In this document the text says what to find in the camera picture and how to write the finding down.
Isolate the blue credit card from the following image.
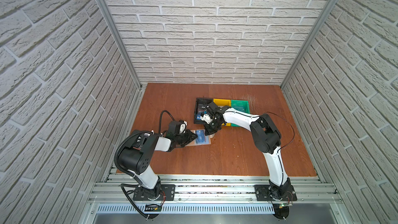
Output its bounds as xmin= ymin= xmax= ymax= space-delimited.
xmin=195 ymin=130 xmax=210 ymax=145

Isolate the tan leather card holder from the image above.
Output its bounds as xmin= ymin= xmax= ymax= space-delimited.
xmin=187 ymin=129 xmax=214 ymax=147

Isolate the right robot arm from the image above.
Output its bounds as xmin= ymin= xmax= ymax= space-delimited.
xmin=200 ymin=102 xmax=291 ymax=200

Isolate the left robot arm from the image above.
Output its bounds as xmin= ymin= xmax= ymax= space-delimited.
xmin=114 ymin=120 xmax=198 ymax=199

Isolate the yellow storage bin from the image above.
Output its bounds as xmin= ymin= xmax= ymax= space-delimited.
xmin=213 ymin=99 xmax=231 ymax=108

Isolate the black storage bin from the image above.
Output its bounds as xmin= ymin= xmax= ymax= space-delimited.
xmin=193 ymin=97 xmax=213 ymax=124

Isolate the green storage bin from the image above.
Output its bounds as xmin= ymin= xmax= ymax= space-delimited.
xmin=231 ymin=100 xmax=250 ymax=114

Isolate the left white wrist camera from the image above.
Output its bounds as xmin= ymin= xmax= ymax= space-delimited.
xmin=179 ymin=120 xmax=187 ymax=134

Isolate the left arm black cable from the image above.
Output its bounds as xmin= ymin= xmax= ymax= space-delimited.
xmin=158 ymin=109 xmax=175 ymax=134

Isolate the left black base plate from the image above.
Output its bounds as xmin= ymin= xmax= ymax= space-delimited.
xmin=133 ymin=184 xmax=176 ymax=201

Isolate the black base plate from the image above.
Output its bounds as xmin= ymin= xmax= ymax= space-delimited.
xmin=133 ymin=184 xmax=176 ymax=201
xmin=254 ymin=185 xmax=297 ymax=202

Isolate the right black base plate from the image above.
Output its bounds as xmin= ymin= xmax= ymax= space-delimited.
xmin=254 ymin=185 xmax=297 ymax=202

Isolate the aluminium rail frame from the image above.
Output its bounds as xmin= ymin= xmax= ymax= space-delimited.
xmin=88 ymin=173 xmax=343 ymax=214

